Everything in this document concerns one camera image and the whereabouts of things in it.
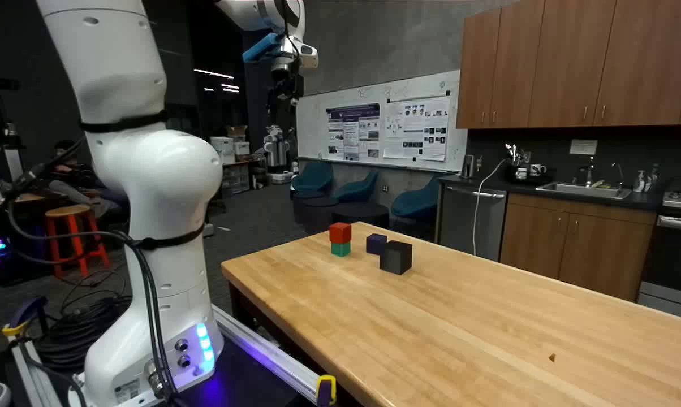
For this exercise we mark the black wooden block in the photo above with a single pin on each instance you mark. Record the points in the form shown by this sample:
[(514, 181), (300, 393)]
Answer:
[(394, 258)]

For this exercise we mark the wooden lower cabinet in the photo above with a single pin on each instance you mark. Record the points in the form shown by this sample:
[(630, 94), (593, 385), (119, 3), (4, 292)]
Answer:
[(574, 246)]

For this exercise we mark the chrome sink faucet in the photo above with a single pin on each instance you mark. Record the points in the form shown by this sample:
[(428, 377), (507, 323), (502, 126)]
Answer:
[(589, 176)]

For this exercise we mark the orange metal stool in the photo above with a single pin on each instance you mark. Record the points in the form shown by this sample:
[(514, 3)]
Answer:
[(75, 227)]

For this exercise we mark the white wall outlet plate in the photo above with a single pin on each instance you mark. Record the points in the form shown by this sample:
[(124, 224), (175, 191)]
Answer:
[(582, 147)]

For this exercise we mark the poster with purple header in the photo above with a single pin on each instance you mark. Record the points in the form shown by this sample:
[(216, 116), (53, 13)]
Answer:
[(355, 132)]

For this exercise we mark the black countertop appliance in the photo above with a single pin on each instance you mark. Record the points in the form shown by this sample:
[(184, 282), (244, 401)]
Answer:
[(528, 173)]

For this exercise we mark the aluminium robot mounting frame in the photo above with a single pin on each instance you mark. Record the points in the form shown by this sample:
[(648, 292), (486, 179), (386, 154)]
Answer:
[(273, 354)]

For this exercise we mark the teal lounge chair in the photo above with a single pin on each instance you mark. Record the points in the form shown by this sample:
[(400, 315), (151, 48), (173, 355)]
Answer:
[(358, 194), (417, 204), (312, 181)]

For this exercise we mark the green wooden block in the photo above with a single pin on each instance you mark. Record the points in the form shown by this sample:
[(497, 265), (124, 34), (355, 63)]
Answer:
[(341, 250)]

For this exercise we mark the orange wooden block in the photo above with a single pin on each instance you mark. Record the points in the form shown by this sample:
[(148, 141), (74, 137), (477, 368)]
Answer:
[(341, 232)]

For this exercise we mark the white poster board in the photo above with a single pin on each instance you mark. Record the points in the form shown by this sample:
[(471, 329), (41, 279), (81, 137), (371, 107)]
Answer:
[(313, 138)]

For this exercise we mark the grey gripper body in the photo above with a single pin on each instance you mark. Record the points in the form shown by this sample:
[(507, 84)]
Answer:
[(292, 56)]

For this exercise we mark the stainless steel dishwasher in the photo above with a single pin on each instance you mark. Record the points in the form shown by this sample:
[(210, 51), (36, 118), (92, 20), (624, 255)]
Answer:
[(461, 223)]

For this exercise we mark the steel kitchen sink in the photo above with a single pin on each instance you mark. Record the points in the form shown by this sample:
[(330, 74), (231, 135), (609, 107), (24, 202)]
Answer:
[(582, 191)]

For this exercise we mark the wooden upper cabinets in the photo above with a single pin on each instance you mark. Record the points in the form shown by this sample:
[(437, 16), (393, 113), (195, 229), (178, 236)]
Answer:
[(581, 60)]

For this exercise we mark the stainless steel oven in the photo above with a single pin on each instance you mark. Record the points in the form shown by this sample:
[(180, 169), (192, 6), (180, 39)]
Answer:
[(676, 256)]

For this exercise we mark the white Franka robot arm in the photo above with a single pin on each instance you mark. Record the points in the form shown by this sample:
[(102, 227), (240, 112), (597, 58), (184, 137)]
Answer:
[(151, 173)]

